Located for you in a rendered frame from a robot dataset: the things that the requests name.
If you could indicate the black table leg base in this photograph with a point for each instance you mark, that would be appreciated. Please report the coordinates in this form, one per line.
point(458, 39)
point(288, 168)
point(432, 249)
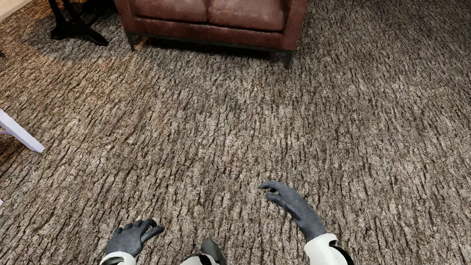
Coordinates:
point(75, 25)

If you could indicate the dark red leather chair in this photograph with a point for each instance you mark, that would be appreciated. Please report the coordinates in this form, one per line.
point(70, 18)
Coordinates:
point(215, 22)

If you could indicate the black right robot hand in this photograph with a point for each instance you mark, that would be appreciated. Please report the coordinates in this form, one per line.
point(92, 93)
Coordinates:
point(298, 208)

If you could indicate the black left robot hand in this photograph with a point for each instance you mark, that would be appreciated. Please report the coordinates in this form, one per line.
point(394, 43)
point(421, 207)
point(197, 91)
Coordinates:
point(129, 239)

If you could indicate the white furniture leg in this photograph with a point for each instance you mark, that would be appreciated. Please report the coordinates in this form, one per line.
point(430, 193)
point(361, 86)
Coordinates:
point(19, 132)

